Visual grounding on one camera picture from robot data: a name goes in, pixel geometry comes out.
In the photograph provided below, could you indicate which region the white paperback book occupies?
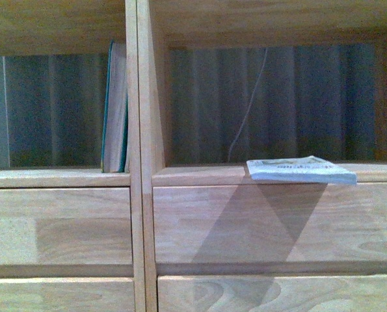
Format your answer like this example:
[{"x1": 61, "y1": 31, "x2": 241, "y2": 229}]
[{"x1": 247, "y1": 155, "x2": 357, "y2": 185}]

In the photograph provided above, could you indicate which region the left wooden shelf unit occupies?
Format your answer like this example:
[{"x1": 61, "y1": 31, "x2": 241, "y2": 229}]
[{"x1": 0, "y1": 1, "x2": 146, "y2": 311}]

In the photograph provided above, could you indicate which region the green hardcover book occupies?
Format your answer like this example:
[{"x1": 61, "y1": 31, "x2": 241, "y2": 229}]
[{"x1": 101, "y1": 41, "x2": 128, "y2": 173}]

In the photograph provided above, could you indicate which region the dark pleated curtain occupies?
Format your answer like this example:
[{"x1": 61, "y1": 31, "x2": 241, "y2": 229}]
[{"x1": 0, "y1": 44, "x2": 377, "y2": 168}]

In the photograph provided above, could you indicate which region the thin white cord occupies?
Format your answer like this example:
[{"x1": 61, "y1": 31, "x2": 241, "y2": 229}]
[{"x1": 227, "y1": 47, "x2": 268, "y2": 162}]

